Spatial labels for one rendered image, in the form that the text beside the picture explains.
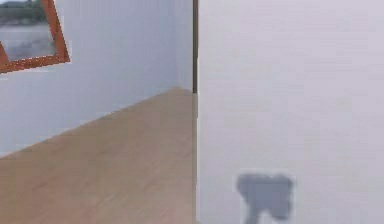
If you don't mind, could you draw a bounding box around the orange framed wall picture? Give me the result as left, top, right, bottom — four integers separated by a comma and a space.
0, 0, 72, 74

